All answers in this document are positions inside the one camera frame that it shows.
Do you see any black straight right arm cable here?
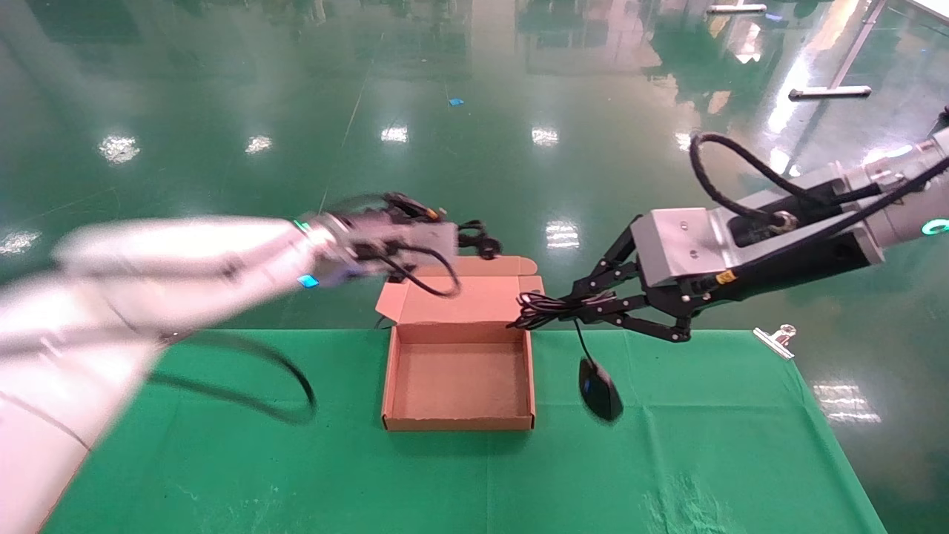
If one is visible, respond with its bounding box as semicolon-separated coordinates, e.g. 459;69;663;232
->
718;156;949;284

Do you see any open brown cardboard box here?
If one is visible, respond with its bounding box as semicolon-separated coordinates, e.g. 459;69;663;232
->
376;256;548;432

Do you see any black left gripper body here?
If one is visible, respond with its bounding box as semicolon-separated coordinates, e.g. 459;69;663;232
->
380;191;447;223

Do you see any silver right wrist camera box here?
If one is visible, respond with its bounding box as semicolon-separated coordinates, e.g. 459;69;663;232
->
630;207;746;290

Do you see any black short left arm cable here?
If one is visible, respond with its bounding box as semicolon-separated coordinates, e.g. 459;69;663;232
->
356;243;463;300

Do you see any silver metal binder clip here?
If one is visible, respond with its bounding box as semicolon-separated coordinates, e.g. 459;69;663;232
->
753;324;796;361

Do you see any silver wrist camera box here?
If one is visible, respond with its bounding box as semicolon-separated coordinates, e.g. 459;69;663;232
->
345;217;458;277
630;207;746;290

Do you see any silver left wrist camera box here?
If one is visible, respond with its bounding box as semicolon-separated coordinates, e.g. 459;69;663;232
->
345;217;458;277

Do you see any black computer mouse with cable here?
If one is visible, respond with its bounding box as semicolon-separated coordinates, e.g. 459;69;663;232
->
508;291;625;423

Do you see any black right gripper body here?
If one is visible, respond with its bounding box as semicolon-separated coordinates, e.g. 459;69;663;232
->
645;221;887;321

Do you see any black long left arm cable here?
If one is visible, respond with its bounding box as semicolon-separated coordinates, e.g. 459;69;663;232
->
147;332;319;428

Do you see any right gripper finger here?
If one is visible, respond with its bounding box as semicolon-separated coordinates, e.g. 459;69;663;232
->
578;297;693;344
569;221;646;303

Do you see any black looped right arm cable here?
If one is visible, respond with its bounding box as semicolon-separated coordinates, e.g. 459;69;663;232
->
689;131;884;221

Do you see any black power cord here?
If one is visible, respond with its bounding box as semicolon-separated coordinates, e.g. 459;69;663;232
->
454;219;503;261

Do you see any green table cloth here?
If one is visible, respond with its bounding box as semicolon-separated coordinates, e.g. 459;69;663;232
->
41;330;887;534

